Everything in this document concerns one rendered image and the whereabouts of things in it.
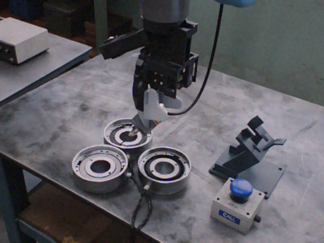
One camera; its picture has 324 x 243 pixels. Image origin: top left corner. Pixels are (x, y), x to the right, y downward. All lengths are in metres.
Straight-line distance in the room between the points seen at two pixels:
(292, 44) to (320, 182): 1.54
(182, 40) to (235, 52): 1.89
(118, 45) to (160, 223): 0.32
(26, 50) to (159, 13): 0.91
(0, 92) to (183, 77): 0.77
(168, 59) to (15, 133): 0.44
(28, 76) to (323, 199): 0.96
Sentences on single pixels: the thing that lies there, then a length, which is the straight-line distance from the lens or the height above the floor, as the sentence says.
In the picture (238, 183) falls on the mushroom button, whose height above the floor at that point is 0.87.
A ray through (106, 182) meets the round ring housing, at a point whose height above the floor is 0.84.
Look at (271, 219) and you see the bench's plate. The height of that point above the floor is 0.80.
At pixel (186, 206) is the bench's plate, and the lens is 0.77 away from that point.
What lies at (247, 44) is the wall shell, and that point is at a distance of 2.45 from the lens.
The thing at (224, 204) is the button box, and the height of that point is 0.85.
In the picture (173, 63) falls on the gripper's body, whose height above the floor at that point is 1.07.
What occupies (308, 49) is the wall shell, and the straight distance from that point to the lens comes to 2.35.
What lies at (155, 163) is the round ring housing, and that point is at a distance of 0.81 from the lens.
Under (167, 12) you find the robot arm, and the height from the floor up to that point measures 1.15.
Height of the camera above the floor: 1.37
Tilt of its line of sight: 37 degrees down
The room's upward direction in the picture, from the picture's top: 4 degrees clockwise
